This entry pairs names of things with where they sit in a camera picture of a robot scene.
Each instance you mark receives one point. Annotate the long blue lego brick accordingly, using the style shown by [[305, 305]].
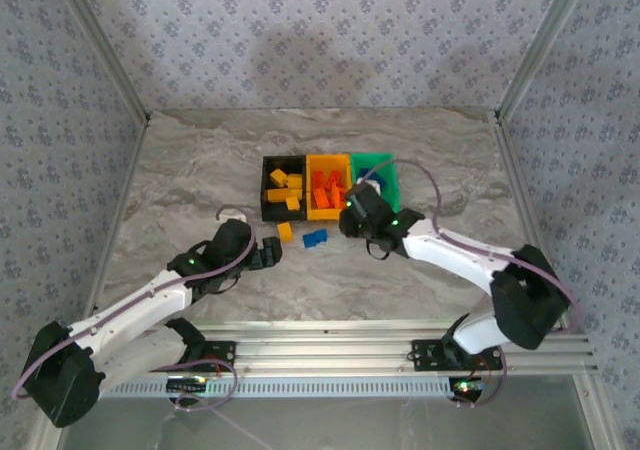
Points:
[[381, 178]]

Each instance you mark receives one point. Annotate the small blue lego brick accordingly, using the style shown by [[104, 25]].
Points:
[[322, 236], [367, 173], [311, 240]]

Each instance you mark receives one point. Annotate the long orange lego brick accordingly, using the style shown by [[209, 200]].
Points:
[[321, 200], [318, 177], [335, 177]]

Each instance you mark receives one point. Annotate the long yellow lego brick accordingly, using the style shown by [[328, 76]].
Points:
[[278, 195]]

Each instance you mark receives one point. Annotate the yellow sloped lego brick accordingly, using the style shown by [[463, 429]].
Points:
[[295, 180]]

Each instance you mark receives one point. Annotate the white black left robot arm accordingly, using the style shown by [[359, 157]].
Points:
[[130, 310]]

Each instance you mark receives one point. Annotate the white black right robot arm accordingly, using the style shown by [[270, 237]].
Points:
[[450, 255]]

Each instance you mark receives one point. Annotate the green plastic bin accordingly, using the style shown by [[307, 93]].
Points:
[[395, 195]]

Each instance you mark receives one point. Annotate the black plastic bin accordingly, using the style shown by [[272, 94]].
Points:
[[280, 214]]

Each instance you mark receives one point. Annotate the yellow plastic bin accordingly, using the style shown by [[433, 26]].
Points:
[[327, 214]]

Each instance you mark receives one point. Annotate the small circuit board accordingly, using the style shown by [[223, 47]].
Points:
[[465, 387], [187, 385]]

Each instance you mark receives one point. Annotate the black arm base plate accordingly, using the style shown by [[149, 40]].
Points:
[[425, 355], [222, 355]]

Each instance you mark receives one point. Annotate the wide aluminium mounting rail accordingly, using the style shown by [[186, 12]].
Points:
[[325, 350]]

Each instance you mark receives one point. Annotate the aluminium table side rail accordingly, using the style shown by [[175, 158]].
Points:
[[115, 225], [515, 170]]

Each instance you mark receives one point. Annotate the aluminium frame post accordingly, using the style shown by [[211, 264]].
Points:
[[542, 42]]

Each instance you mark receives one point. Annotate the aluminium frame leg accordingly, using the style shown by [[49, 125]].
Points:
[[595, 415]]

